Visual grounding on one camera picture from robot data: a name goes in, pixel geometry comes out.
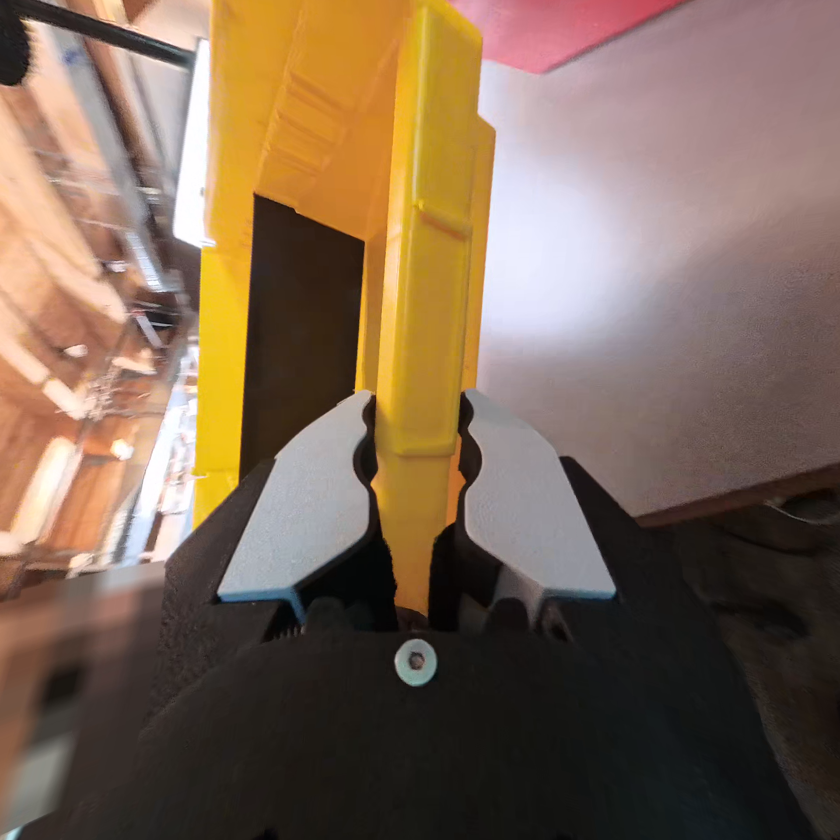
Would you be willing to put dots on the person's dark printed clothing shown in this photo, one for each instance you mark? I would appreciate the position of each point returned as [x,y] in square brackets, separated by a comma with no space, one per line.
[787,656]

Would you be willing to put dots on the red plastic bin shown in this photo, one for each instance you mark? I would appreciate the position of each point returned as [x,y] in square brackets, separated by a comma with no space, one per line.
[544,33]

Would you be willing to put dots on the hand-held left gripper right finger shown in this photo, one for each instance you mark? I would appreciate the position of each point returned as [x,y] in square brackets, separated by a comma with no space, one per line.
[531,518]

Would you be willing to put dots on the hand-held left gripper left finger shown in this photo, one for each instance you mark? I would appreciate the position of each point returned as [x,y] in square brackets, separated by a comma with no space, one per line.
[295,518]

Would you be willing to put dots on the black fuzzy object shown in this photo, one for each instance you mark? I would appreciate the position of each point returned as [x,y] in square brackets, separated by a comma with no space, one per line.
[13,49]

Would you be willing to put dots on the black stand pole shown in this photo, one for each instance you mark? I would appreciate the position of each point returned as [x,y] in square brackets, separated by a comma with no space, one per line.
[131,43]

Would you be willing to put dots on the yellow plastic bin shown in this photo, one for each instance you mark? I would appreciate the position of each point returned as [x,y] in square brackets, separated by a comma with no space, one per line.
[433,262]

